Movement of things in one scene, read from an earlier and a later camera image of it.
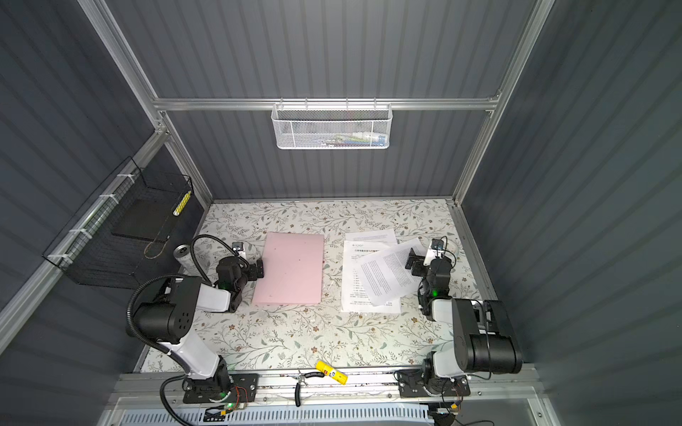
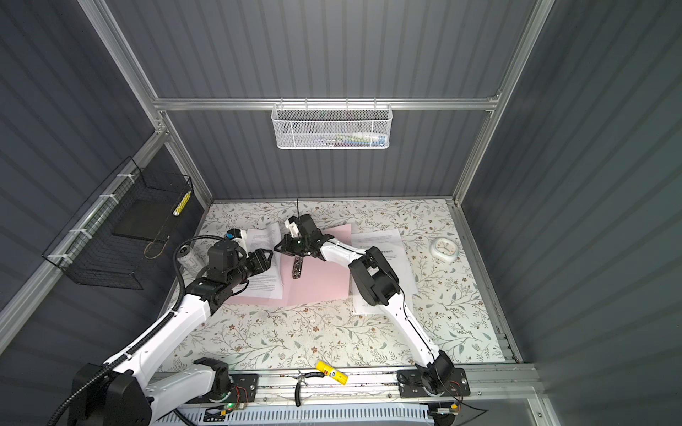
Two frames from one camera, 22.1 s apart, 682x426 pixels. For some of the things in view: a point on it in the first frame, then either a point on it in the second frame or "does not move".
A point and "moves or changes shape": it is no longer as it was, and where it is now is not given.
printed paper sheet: x=384 y=272 → x=267 y=283
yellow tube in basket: x=176 y=212 does not move
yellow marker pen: x=331 y=372 does not move
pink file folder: x=290 y=269 moves or changes shape
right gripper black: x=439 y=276 → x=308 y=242
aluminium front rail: x=519 y=385 does not move
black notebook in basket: x=150 y=218 does not move
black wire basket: x=114 y=240 does not move
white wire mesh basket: x=327 y=126 does not move
